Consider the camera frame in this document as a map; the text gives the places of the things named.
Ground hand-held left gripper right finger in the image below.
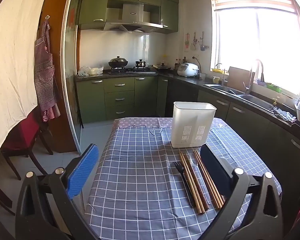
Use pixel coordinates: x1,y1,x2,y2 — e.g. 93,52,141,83
200,143,284,240

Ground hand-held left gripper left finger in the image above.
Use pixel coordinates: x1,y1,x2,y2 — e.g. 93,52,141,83
15,144,100,240

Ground clear plastic utensil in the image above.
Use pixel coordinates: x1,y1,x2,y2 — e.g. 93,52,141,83
187,154,212,204

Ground red handle bamboo chopstick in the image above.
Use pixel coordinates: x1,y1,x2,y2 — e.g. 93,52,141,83
186,155,210,209
184,155,207,210

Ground black plastic fork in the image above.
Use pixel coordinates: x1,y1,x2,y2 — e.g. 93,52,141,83
172,161,196,207

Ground white slotted utensil holder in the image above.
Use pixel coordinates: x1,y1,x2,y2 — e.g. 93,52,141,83
170,101,217,148

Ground dark crumpled rag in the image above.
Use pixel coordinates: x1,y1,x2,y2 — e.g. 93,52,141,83
268,106,297,123

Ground green plastic container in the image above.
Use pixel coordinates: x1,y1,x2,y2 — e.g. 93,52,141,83
266,82,282,93

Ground steel double sink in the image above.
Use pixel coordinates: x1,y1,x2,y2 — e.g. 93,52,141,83
204,83,276,111

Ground grey checked tablecloth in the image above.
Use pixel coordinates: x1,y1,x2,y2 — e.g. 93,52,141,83
84,116,283,240

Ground red cushioned wooden chair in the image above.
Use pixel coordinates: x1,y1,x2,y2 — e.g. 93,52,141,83
1,106,54,180

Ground tall steel faucet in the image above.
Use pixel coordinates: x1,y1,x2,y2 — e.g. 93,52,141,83
244,59,265,96

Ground green base cabinets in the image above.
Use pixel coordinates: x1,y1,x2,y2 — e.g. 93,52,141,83
75,76,300,173

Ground wooden cutting board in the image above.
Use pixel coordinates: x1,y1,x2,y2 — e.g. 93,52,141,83
226,66,253,92

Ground kitchen window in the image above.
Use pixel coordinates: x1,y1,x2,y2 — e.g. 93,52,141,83
211,0,300,96

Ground dark kitchen countertop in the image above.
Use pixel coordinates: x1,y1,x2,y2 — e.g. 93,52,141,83
76,70,298,126

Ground checked apron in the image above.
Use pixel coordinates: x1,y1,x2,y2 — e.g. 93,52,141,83
34,17,62,123

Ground white plastic bag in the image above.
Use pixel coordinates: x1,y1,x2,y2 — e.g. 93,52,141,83
77,66,104,76

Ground white rice cooker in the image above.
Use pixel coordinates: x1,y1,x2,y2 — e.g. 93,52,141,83
177,63,200,77

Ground gas stove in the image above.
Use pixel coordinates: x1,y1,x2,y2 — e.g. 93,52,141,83
107,66,156,75

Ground black wok with lid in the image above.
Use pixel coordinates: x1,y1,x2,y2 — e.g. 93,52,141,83
108,56,129,70

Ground black frying pan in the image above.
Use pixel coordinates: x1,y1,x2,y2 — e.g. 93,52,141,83
154,64,172,72

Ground sliding glass door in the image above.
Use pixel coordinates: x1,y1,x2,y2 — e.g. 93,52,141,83
61,0,86,153

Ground white sheet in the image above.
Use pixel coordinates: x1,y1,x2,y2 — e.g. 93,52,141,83
0,0,53,157

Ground hanging kitchen tools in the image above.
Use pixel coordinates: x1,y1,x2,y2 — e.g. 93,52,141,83
191,31,207,52

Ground window blind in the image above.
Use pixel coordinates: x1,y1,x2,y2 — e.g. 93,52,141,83
210,0,300,13

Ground steel range hood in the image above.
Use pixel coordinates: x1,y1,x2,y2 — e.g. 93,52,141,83
102,2,164,34

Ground wall poster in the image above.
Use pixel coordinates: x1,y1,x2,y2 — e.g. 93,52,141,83
183,32,192,53

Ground green wall cabinets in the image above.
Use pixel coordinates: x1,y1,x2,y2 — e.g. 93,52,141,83
78,0,179,34

